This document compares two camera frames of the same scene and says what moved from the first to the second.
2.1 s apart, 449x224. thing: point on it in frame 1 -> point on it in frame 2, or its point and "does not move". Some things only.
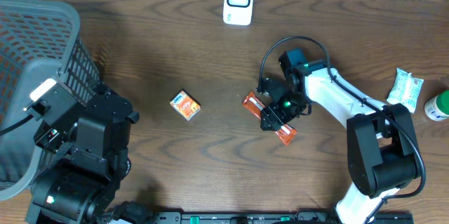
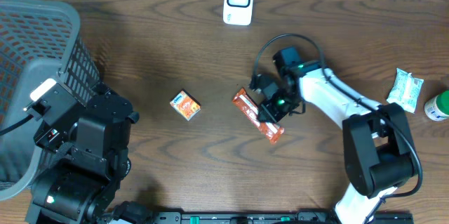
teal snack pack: x=405 y=89 does not move
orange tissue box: x=186 y=104 does not move
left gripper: x=45 y=139 does not move
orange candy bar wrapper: x=285 y=133 -> x=273 y=132
